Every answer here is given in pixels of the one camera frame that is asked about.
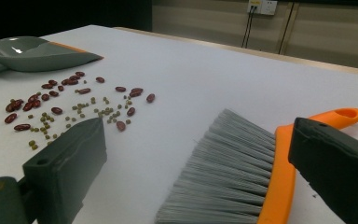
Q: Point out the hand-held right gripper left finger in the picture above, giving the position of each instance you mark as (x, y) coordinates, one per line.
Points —
(65, 168)

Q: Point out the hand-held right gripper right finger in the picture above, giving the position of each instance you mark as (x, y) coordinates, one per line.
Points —
(338, 174)

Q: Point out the group of green mung beans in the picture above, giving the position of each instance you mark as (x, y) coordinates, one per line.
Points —
(32, 143)

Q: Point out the group of red kidney beans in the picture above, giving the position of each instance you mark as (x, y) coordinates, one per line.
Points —
(57, 110)

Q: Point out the orange brush with grey bristles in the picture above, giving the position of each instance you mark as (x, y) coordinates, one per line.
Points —
(230, 174)

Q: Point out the grey dustpan with orange edge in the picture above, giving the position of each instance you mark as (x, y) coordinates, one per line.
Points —
(28, 59)

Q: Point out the wooden table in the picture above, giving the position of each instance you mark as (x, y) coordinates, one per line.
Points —
(261, 53)

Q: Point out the black curtain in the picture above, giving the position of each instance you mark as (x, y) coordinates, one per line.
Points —
(59, 15)

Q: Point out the white table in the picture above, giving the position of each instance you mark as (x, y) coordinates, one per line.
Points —
(199, 77)

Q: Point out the wooden wall strip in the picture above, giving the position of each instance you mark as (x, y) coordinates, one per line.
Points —
(289, 31)

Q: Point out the white wall socket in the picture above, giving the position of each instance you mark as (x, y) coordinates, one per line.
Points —
(267, 6)

